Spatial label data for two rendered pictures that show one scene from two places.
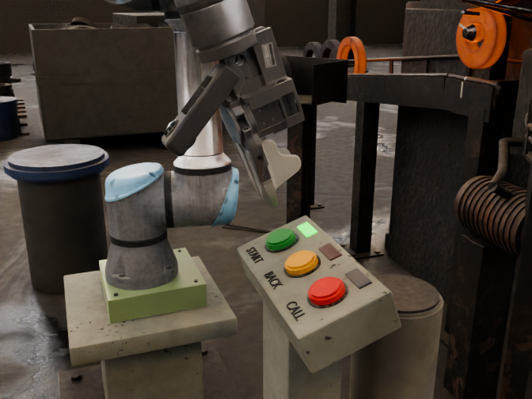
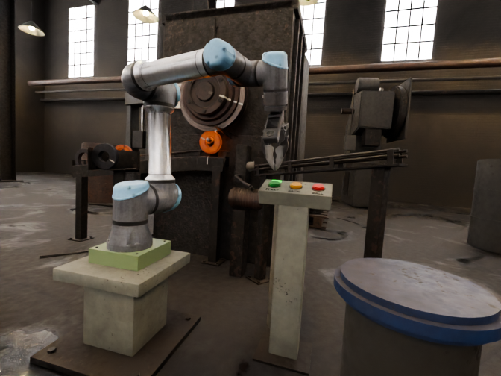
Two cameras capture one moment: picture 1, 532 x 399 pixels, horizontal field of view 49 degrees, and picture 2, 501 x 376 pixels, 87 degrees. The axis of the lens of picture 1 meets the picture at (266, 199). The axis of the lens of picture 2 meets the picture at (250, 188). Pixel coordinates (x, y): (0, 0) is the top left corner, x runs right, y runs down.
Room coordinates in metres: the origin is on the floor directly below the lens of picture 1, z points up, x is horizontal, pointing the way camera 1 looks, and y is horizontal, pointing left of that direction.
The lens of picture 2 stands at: (0.25, 0.80, 0.66)
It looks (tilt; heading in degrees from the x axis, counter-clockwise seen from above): 4 degrees down; 304
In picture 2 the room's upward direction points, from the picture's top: 3 degrees clockwise
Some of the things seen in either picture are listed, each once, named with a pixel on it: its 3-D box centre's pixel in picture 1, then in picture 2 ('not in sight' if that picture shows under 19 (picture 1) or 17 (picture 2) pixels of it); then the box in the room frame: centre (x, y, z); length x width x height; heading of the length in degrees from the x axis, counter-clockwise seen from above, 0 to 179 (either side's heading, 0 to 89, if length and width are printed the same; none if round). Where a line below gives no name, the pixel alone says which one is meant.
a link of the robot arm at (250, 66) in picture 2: not in sight; (243, 72); (0.78, 0.11, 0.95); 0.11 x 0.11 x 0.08; 7
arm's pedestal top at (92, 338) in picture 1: (144, 302); (129, 264); (1.13, 0.26, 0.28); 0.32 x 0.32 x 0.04; 20
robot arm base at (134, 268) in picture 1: (140, 252); (130, 232); (1.13, 0.26, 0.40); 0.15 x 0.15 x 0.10
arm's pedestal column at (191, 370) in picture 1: (149, 362); (128, 304); (1.13, 0.26, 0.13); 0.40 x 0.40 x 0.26; 20
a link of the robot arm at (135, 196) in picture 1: (139, 199); (133, 199); (1.13, 0.26, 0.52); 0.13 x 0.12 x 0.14; 97
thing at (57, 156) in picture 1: (64, 217); not in sight; (1.82, 0.67, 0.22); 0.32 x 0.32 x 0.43
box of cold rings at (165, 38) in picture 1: (119, 79); not in sight; (3.92, 0.97, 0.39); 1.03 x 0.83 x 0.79; 112
